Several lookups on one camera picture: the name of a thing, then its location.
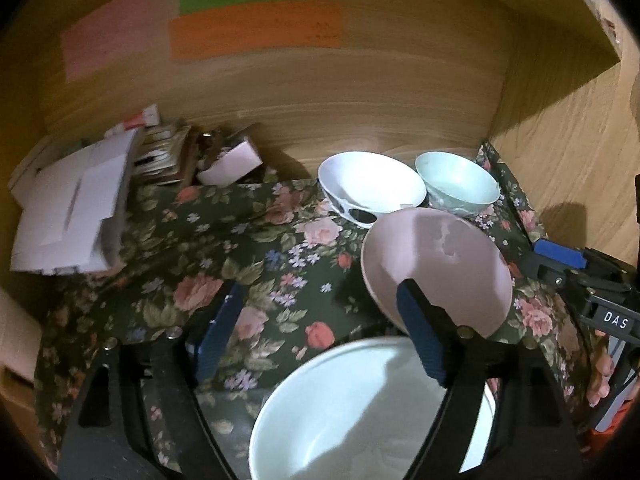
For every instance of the pink sticky note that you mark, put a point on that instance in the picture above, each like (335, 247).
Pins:
(110, 35)

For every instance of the small green bowl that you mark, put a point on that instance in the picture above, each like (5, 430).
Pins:
(455, 182)

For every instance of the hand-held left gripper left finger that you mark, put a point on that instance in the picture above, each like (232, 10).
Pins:
(220, 332)

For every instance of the person's right hand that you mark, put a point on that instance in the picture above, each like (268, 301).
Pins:
(602, 367)

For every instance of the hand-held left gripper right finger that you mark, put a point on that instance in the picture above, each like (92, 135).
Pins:
(422, 330)

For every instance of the orange garment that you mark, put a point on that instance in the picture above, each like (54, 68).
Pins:
(617, 422)

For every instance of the dark floral tablecloth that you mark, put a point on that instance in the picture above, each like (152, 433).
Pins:
(280, 260)

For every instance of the wooden desk hutch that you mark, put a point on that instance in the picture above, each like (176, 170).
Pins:
(350, 95)

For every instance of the cream box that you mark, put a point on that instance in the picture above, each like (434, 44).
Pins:
(17, 330)

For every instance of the pink bowl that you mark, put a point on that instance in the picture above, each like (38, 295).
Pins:
(440, 260)

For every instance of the white cardboard box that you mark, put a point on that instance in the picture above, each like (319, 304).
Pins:
(70, 200)

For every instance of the large pale blue bowl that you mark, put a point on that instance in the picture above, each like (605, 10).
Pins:
(350, 410)

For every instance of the stack of paper cards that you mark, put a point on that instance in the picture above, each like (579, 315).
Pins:
(162, 157)

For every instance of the orange sticky note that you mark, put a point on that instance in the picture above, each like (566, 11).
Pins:
(255, 30)

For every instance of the red and white tube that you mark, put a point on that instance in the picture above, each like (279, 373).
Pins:
(145, 116)

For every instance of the white bowl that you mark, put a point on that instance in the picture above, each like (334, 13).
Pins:
(370, 180)

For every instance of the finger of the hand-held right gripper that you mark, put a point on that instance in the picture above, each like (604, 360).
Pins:
(557, 254)
(570, 279)

